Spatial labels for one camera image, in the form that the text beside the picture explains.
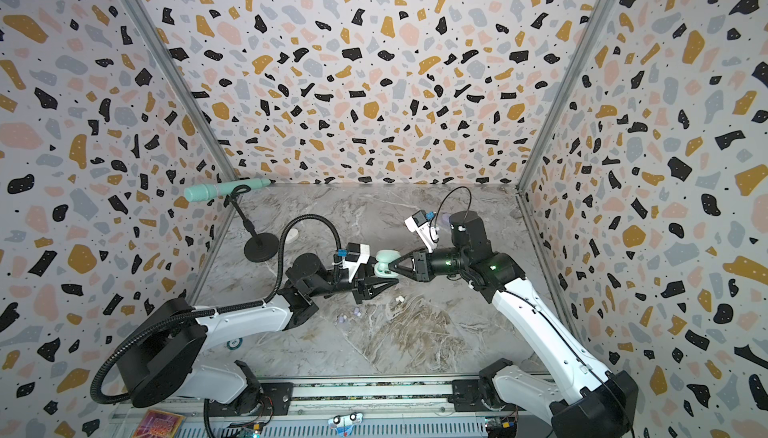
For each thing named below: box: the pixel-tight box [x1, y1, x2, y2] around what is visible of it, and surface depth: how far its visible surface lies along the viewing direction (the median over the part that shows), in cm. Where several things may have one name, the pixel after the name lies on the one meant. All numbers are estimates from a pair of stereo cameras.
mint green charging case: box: [374, 249, 401, 278], surface depth 68 cm
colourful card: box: [133, 410, 185, 438], surface depth 70 cm
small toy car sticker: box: [328, 412, 364, 437], surface depth 70 cm
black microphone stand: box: [223, 184, 279, 262], surface depth 102 cm
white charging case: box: [285, 228, 299, 244], surface depth 105 cm
